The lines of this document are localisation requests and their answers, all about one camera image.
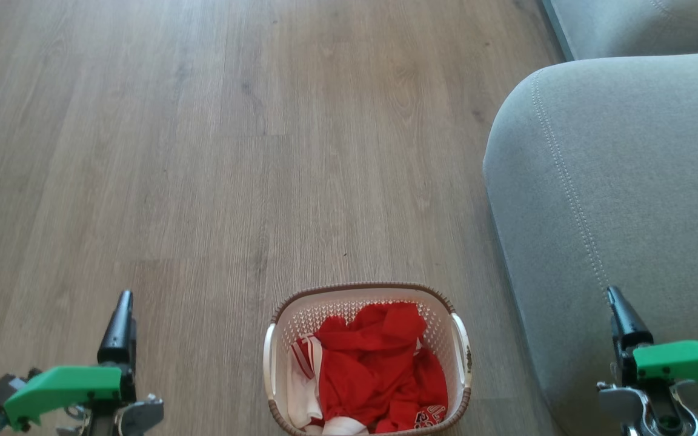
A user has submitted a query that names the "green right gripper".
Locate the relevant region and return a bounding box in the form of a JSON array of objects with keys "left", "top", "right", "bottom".
[{"left": 597, "top": 286, "right": 698, "bottom": 436}]

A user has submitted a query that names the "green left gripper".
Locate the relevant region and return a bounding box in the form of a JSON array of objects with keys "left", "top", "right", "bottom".
[{"left": 2, "top": 290, "right": 165, "bottom": 436}]

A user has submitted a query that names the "white laundry basket brown rim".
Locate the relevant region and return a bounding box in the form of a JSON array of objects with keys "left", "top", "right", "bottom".
[{"left": 262, "top": 282, "right": 473, "bottom": 436}]

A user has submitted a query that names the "grey fabric sofa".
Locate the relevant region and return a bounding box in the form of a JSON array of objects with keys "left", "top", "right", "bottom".
[{"left": 482, "top": 0, "right": 698, "bottom": 436}]

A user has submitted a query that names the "white red-striped garment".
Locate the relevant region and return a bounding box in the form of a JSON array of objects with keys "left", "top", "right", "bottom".
[{"left": 287, "top": 332, "right": 369, "bottom": 436}]

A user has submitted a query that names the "red garment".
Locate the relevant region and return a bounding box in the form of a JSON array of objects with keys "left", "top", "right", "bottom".
[{"left": 296, "top": 302, "right": 449, "bottom": 434}]

